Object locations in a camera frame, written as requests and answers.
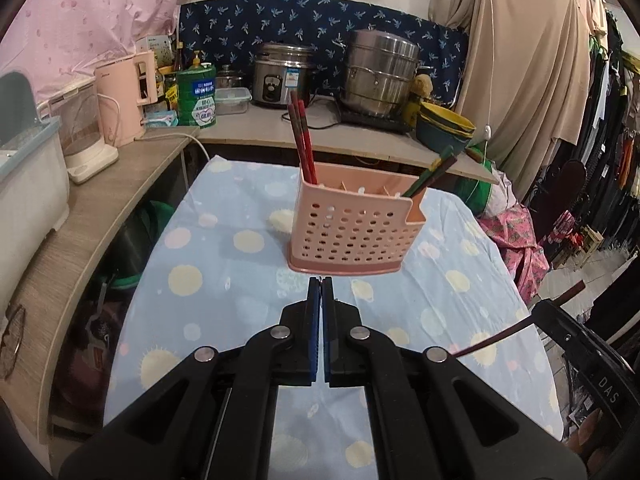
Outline navy floral cloth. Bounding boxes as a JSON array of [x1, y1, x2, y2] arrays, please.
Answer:
[[177, 0, 471, 111]]

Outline green chopstick gold band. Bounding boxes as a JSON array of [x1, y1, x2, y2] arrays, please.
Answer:
[[401, 146, 452, 199], [407, 146, 455, 196]]

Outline small glass lidded pot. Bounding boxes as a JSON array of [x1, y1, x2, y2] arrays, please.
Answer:
[[217, 64, 246, 91]]

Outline white power cable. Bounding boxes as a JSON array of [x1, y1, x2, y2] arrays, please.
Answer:
[[145, 130, 213, 163]]

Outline dark wooden chair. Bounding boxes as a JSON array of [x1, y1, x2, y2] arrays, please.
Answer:
[[530, 160, 587, 243]]

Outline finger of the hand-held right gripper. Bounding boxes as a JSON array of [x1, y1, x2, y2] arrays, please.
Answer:
[[529, 299, 572, 337]]

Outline light blue patterned tablecloth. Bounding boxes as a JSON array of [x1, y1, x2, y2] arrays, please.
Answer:
[[102, 155, 563, 480]]

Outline blue tissue pack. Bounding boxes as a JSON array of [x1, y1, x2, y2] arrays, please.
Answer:
[[142, 110, 180, 129]]

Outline white storage box blue lid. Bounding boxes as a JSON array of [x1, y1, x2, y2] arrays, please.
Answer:
[[0, 72, 71, 301]]

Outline clear plastic food container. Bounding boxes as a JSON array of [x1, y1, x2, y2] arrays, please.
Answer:
[[215, 87, 252, 116]]

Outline yellow plush toy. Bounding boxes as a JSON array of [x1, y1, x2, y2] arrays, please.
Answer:
[[411, 74, 435, 100]]

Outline bright red chopstick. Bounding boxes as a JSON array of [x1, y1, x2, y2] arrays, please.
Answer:
[[296, 100, 319, 186]]

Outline pink perforated utensil basket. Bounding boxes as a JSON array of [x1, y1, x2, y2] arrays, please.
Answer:
[[287, 161, 427, 276]]

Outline green basin under shelf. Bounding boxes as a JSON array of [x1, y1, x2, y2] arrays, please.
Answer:
[[107, 200, 167, 292]]

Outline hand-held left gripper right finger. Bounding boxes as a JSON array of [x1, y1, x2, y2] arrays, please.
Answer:
[[321, 276, 586, 480]]

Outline hanging clothes rack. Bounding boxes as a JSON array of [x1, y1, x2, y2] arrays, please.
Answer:
[[580, 0, 640, 281]]

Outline pink dotted curtain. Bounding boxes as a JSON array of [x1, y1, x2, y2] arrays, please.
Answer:
[[0, 0, 221, 111]]

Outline beige curtain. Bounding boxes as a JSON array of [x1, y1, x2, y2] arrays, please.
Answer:
[[430, 0, 601, 201]]

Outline green round canister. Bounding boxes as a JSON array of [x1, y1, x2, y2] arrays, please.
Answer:
[[177, 65, 218, 128]]

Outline white cord with switch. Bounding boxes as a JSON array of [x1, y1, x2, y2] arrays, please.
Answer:
[[467, 0, 498, 196]]

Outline pink electric kettle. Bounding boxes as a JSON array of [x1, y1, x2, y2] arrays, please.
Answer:
[[95, 51, 158, 148]]

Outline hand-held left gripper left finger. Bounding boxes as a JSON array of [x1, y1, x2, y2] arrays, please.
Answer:
[[57, 276, 321, 480]]

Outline stacked yellow blue bowls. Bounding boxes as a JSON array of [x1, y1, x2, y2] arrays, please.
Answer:
[[415, 101, 477, 156]]

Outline black induction cooker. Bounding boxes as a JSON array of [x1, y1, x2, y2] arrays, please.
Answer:
[[339, 107, 417, 134]]

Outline white food steamer appliance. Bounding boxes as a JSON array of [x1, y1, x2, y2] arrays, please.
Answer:
[[37, 77, 121, 186]]

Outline stainless steel steamer pot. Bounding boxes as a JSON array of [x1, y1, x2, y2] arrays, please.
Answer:
[[342, 30, 422, 117]]

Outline green plastic basin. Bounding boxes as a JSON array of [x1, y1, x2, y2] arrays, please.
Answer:
[[464, 160, 497, 212]]

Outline pink floral cloth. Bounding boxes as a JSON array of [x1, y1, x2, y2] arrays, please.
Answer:
[[475, 200, 551, 303]]

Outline silver rice cooker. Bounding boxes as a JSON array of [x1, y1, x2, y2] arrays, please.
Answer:
[[252, 42, 316, 109]]

